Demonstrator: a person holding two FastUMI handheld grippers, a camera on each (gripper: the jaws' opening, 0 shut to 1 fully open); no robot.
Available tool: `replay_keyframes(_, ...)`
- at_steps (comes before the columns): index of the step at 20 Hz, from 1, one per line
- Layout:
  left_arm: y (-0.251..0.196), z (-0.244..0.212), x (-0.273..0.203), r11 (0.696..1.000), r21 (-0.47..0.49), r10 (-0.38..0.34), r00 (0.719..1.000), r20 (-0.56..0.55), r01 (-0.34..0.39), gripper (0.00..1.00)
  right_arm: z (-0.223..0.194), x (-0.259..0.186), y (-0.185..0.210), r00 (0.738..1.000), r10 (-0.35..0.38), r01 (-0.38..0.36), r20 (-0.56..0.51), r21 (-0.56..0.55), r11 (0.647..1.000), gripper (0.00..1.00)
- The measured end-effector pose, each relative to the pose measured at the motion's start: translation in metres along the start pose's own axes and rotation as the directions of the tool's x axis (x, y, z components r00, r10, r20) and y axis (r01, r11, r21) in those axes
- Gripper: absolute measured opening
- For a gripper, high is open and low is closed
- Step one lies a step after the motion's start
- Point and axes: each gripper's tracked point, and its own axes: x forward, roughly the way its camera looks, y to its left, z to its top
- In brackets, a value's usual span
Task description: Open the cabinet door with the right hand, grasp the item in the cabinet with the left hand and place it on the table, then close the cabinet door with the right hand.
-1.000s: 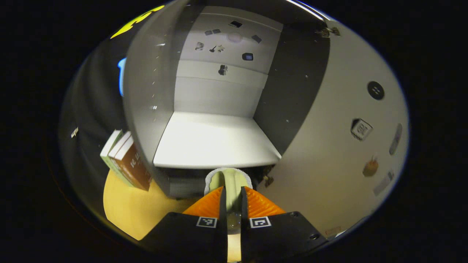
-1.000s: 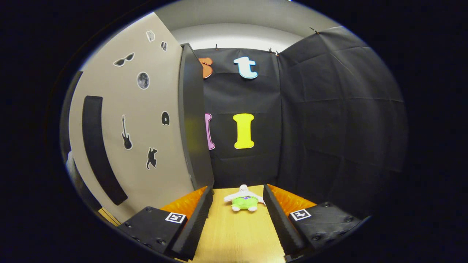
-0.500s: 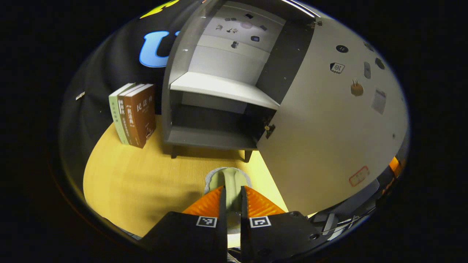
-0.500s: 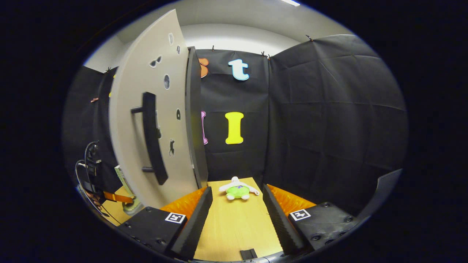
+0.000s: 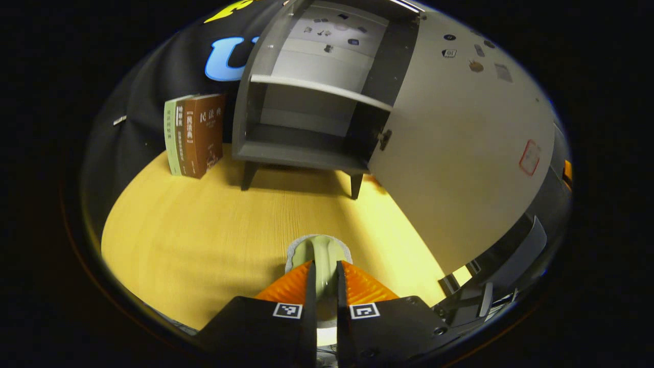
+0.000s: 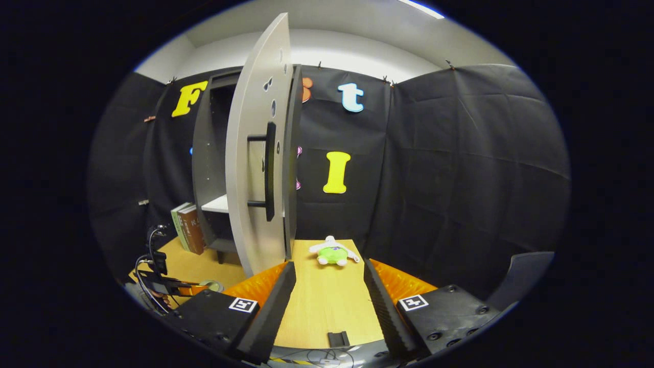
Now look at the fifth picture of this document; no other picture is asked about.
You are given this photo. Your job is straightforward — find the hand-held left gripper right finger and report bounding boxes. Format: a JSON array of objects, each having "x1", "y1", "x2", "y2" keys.
[{"x1": 336, "y1": 260, "x2": 461, "y2": 368}]

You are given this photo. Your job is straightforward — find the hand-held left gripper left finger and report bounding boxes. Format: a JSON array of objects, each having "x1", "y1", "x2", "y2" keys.
[{"x1": 197, "y1": 260, "x2": 318, "y2": 368}]

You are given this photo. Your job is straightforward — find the pale green bottle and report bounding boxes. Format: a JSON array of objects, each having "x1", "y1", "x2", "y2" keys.
[{"x1": 292, "y1": 236, "x2": 349, "y2": 333}]

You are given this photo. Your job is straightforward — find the beige cabinet door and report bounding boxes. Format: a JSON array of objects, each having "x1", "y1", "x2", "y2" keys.
[{"x1": 367, "y1": 10, "x2": 573, "y2": 277}]

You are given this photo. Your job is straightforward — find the grey cabinet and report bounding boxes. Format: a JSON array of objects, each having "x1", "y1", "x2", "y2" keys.
[{"x1": 231, "y1": 0, "x2": 424, "y2": 201}]

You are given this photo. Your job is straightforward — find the thick brown book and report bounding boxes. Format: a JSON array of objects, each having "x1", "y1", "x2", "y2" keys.
[{"x1": 184, "y1": 93, "x2": 227, "y2": 179}]

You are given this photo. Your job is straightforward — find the thin brown book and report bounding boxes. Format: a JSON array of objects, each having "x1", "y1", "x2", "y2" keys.
[{"x1": 175, "y1": 99, "x2": 189, "y2": 177}]

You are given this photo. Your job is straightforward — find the black backdrop cloth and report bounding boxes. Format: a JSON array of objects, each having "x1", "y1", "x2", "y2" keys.
[{"x1": 82, "y1": 0, "x2": 287, "y2": 246}]

